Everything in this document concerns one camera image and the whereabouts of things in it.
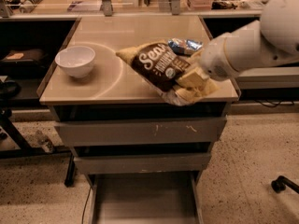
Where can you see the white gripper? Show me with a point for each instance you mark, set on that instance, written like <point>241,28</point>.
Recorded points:
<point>214,60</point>

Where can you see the brown chip bag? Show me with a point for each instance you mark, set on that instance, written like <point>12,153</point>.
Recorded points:
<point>160,67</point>

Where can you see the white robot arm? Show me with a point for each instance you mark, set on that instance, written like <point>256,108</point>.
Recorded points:
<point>272,40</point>

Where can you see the top drawer front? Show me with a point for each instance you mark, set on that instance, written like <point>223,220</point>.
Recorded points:
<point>140,131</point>

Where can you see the middle drawer front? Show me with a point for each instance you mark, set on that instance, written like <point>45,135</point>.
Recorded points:
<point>142,163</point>

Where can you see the grey drawer cabinet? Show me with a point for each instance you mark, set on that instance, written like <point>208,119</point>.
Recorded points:
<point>113,91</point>

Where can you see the open bottom drawer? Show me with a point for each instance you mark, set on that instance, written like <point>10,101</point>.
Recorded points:
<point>152,198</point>

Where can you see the blue snack packet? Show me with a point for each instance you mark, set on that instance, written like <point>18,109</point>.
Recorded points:
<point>184,46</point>

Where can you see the white bowl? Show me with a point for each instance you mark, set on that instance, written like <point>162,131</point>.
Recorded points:
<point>76,61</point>

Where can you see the black chair caster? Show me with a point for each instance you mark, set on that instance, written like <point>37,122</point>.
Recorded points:
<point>281,183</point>

